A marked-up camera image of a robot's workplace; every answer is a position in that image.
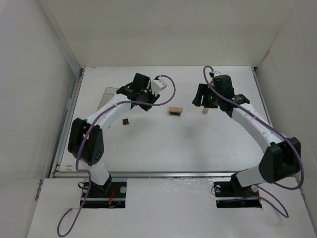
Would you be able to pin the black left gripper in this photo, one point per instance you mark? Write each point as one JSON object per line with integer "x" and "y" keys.
{"x": 149, "y": 100}

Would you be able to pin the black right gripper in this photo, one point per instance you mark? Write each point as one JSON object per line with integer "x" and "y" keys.
{"x": 206, "y": 95}

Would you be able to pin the light wood cylinder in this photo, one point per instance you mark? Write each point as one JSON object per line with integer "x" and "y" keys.
{"x": 205, "y": 111}

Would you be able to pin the light long wood block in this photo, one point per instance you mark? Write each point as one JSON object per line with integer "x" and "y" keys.
{"x": 175, "y": 109}

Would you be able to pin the dark brown L block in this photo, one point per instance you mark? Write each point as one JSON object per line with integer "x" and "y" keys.
{"x": 175, "y": 113}

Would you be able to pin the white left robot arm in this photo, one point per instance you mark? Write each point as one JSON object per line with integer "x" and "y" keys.
{"x": 86, "y": 140}

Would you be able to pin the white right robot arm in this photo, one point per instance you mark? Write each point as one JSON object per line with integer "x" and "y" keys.
{"x": 281, "y": 155}

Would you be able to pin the clear plastic box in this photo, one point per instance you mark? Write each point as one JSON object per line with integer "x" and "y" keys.
{"x": 107, "y": 96}

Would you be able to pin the dark brown wood cube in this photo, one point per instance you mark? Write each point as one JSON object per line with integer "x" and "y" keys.
{"x": 125, "y": 121}

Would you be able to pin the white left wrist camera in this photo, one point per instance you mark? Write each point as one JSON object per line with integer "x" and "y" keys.
{"x": 158, "y": 85}

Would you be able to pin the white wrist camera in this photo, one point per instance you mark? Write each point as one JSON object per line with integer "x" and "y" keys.
{"x": 215, "y": 73}
{"x": 158, "y": 85}

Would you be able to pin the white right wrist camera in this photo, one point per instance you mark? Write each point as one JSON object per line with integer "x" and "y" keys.
{"x": 215, "y": 73}

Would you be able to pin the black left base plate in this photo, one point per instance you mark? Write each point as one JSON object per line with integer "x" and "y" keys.
{"x": 115, "y": 189}

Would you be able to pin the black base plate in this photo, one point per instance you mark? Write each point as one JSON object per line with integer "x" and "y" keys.
{"x": 224, "y": 189}
{"x": 115, "y": 189}

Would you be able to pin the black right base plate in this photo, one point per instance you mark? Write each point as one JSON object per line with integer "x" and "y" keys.
{"x": 224, "y": 189}

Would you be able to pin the aluminium frame rail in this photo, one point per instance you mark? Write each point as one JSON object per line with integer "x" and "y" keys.
{"x": 72, "y": 174}

